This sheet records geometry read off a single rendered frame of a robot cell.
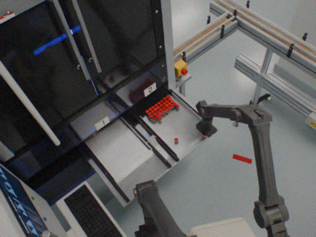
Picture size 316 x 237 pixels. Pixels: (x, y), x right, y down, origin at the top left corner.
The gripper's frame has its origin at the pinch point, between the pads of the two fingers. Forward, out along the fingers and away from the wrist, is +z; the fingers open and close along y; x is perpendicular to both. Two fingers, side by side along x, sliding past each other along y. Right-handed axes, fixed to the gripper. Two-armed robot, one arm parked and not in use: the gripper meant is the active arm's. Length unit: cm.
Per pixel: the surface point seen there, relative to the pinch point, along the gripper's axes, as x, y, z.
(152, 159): 31.2, 9.9, 2.1
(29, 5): 48, 38, -91
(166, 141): 18.0, 12.9, 1.7
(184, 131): 6.6, 10.8, 1.6
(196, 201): 7, -3, 90
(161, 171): 32.0, 0.5, 2.1
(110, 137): 41, 37, 2
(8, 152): 86, 39, -35
